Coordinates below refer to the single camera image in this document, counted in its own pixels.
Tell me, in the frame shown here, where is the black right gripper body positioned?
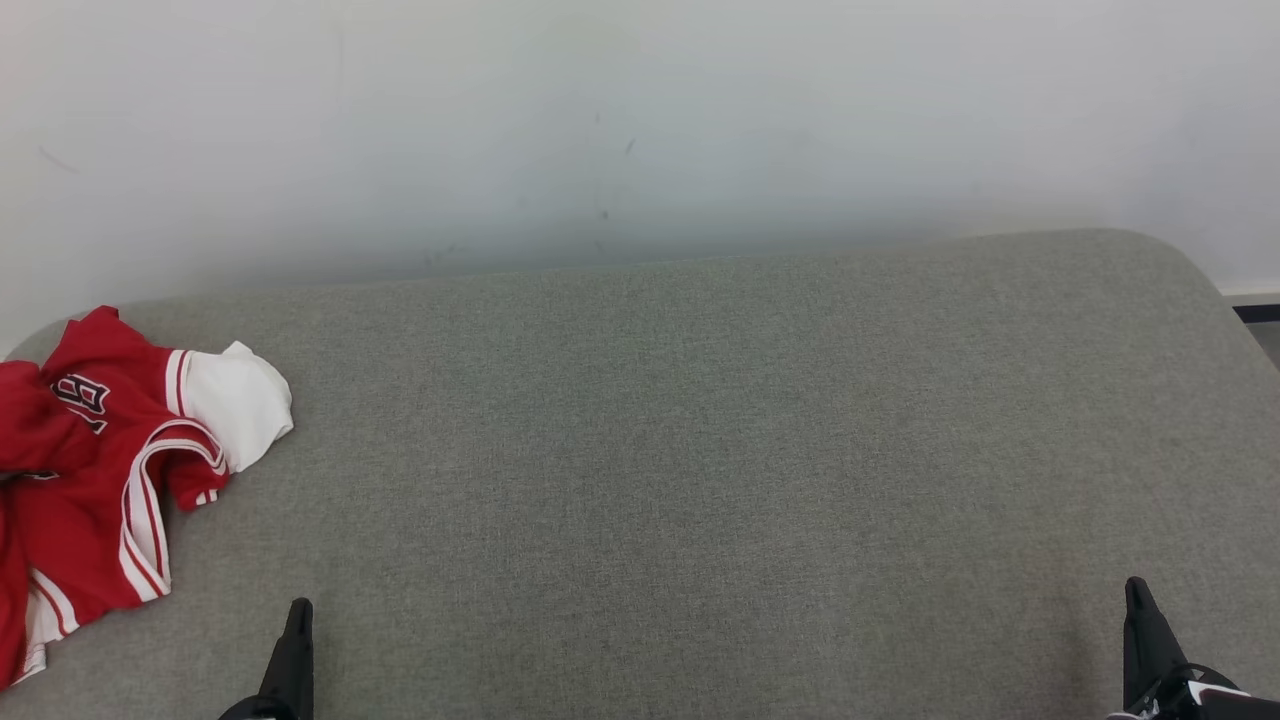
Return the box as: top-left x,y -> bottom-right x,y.
1105,665 -> 1280,720

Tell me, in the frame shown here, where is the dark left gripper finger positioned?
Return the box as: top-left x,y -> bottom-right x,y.
258,598 -> 315,720

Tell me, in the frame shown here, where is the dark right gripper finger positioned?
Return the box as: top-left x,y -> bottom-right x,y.
1123,577 -> 1191,712

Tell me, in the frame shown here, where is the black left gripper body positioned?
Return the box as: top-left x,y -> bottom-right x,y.
218,696 -> 301,720

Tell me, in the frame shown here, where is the red white basketball jersey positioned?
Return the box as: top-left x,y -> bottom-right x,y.
0,305 -> 295,691

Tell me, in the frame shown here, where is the white black wall baseboard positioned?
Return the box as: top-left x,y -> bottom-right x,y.
1215,282 -> 1280,324

